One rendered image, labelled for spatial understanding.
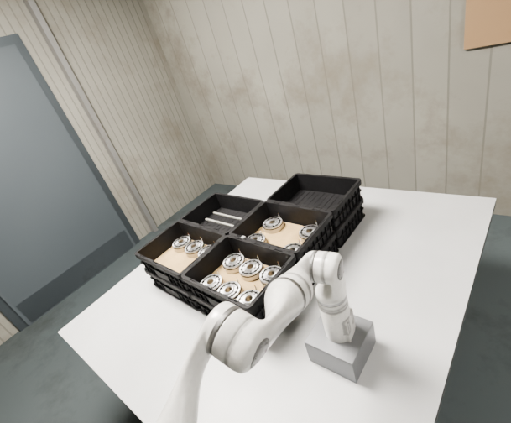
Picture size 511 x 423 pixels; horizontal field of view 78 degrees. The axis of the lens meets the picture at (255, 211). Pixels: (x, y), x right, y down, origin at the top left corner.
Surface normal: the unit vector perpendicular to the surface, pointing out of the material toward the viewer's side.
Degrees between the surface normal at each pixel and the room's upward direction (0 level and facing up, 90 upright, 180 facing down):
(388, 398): 0
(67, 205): 90
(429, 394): 0
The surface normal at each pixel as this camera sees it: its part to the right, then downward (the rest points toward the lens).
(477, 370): -0.28, -0.82
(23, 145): 0.76, 0.13
